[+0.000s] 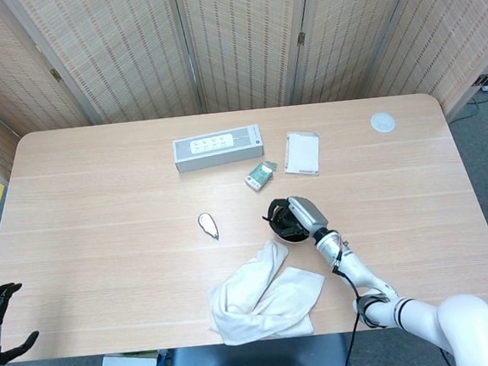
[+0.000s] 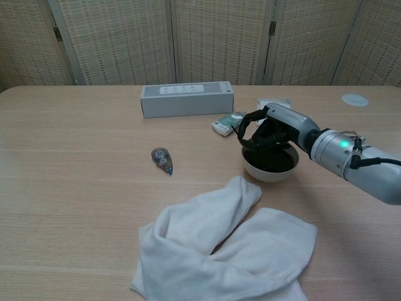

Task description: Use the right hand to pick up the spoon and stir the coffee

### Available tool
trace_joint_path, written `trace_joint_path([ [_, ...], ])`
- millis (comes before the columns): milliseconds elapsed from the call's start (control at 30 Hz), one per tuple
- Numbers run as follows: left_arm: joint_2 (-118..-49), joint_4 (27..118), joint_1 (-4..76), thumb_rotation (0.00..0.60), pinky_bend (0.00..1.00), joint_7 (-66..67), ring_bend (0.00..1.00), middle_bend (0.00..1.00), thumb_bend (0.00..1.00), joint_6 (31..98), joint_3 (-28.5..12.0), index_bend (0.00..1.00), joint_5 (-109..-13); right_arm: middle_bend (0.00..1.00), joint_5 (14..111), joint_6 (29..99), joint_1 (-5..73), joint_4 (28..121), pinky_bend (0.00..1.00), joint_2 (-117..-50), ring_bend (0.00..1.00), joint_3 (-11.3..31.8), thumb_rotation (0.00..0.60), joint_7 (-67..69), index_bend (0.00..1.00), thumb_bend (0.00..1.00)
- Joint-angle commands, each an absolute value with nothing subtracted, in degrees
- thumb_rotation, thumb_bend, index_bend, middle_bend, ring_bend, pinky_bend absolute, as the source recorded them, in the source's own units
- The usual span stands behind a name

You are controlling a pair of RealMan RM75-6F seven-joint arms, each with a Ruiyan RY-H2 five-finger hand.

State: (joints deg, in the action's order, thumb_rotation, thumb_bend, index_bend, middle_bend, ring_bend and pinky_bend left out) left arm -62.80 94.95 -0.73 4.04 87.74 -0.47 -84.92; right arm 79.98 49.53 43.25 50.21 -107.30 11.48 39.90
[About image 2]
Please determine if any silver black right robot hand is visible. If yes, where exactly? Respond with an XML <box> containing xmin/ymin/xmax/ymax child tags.
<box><xmin>237</xmin><ymin>102</ymin><xmax>322</xmax><ymax>159</ymax></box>

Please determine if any cup of black coffee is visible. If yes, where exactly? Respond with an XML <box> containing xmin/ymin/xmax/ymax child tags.
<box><xmin>241</xmin><ymin>144</ymin><xmax>299</xmax><ymax>184</ymax></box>

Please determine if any green tissue pack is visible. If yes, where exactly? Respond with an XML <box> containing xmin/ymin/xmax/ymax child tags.
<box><xmin>211</xmin><ymin>110</ymin><xmax>248</xmax><ymax>137</ymax></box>

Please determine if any grey power strip box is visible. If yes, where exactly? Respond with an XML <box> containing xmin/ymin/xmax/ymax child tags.
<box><xmin>140</xmin><ymin>81</ymin><xmax>235</xmax><ymax>119</ymax></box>

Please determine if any white crumpled towel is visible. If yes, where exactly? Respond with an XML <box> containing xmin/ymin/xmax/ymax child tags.
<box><xmin>130</xmin><ymin>175</ymin><xmax>319</xmax><ymax>301</ymax></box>

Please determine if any woven bamboo folding screen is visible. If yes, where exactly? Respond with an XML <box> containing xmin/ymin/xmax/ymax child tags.
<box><xmin>0</xmin><ymin>0</ymin><xmax>401</xmax><ymax>87</ymax></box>

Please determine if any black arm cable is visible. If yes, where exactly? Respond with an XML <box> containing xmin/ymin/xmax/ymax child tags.
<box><xmin>349</xmin><ymin>137</ymin><xmax>401</xmax><ymax>170</ymax></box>

